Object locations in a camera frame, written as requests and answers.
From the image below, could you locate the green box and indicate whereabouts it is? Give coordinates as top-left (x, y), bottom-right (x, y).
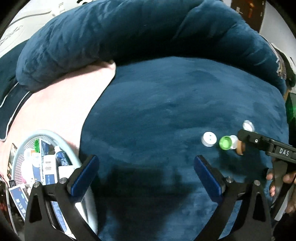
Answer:
top-left (285, 92), bottom-right (296, 123)

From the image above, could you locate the light blue round basket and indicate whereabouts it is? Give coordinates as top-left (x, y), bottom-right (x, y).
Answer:
top-left (12, 131), bottom-right (98, 240)

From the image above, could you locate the person's right hand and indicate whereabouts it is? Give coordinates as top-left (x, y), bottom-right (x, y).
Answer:
top-left (266, 169), bottom-right (295, 221)

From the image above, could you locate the pink bed sheet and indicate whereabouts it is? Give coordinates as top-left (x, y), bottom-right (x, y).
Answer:
top-left (0, 60), bottom-right (117, 176)

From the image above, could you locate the blue pillow white piping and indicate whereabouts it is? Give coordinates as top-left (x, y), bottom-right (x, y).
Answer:
top-left (0, 40), bottom-right (27, 106)
top-left (1, 83), bottom-right (32, 142)

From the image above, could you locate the brown bottle cap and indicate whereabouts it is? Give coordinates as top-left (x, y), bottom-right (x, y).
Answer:
top-left (236, 141), bottom-right (246, 156)

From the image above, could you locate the white upturned bottle cap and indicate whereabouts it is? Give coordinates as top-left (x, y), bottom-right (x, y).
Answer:
top-left (242, 120), bottom-right (255, 132)

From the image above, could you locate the rolled blue plush blanket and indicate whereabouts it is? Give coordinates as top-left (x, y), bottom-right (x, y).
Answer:
top-left (16, 1), bottom-right (287, 93)

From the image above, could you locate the blue white product box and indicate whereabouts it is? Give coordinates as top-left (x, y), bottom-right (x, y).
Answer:
top-left (9, 184), bottom-right (29, 221)

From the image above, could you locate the green upturned bottle cap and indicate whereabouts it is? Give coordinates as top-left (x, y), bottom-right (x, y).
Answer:
top-left (34, 138), bottom-right (40, 153)

